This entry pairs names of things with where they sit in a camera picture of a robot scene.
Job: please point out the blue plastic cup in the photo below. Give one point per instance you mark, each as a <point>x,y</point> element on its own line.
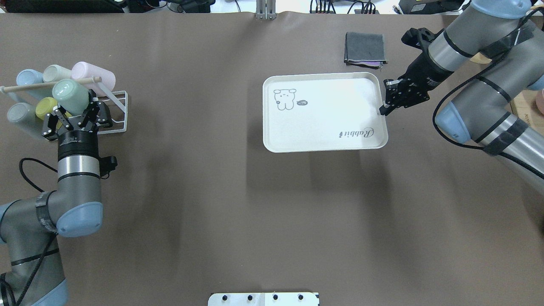
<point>32,77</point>

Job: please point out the white wire cup rack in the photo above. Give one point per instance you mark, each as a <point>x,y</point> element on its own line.
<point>118,104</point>

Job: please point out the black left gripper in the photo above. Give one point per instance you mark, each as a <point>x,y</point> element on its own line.
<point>77,143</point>

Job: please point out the green plastic cup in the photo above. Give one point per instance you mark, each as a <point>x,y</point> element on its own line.
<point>72,96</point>

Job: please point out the folded grey cloth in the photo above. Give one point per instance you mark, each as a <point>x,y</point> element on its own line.
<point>365,49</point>

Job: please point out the cream plastic cup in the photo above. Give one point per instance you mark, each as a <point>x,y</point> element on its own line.
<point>55,73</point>

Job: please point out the wooden rack handle rod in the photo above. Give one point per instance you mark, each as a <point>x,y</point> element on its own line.
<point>83,81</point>

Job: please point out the metal mounting plate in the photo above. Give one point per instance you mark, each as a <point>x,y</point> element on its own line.
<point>264,299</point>

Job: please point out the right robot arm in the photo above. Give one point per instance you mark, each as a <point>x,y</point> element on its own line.
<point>500,30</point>

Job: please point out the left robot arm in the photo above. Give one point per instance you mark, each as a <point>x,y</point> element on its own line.
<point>30,227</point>

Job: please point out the pink plastic cup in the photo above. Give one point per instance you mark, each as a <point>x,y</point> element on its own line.
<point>86,70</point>

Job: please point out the yellow plastic cup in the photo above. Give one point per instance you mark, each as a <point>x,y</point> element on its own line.
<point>45,106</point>

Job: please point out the white rabbit tray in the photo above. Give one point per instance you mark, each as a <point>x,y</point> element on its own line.
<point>322,112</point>

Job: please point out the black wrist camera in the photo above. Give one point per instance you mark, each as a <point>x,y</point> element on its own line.
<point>107,164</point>

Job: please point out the grey plastic cup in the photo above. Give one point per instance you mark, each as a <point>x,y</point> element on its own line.
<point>23,116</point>

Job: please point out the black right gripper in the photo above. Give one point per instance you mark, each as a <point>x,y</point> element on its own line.
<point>425,73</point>

